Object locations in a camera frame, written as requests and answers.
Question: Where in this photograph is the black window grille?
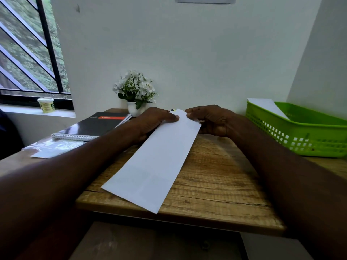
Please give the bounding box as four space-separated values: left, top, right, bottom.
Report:
0 0 75 111

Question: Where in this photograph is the clear plastic sleeve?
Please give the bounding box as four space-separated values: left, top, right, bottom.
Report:
21 138 88 160

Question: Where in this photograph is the white window sill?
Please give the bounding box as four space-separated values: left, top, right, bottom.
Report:
0 104 77 119

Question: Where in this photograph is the person's right forearm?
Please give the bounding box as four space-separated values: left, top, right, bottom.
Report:
227 117 347 260

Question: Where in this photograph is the person's left forearm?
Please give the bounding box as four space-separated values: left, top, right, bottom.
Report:
0 121 141 260

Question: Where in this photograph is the green plastic basket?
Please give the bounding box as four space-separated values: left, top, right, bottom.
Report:
245 100 347 159

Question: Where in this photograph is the stack of white envelopes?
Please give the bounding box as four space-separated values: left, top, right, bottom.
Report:
30 146 82 160

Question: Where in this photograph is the person's left hand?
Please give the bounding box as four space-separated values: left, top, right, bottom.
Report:
133 106 180 146

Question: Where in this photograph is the white flower plant in pot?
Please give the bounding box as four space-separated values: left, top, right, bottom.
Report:
112 69 158 118

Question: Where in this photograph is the person's right hand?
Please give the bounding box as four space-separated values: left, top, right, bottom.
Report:
184 104 240 139

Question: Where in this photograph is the white envelope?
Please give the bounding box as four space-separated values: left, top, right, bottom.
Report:
100 108 202 215
246 97 290 121

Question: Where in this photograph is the small cream jar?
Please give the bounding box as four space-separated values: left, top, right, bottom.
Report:
37 97 56 114

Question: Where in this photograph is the black spiral notebook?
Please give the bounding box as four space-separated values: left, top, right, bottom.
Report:
51 112 133 142

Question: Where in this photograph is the black backpack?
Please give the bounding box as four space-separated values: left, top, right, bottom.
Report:
0 108 25 161

